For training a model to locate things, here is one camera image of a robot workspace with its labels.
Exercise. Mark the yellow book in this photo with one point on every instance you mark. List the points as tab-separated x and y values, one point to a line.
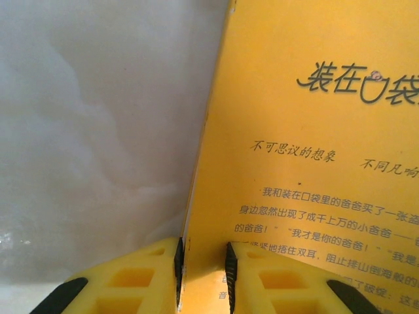
311	131

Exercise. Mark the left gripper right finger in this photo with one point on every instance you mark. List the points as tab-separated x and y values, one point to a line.
278	288

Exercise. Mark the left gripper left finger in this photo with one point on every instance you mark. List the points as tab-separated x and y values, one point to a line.
131	278

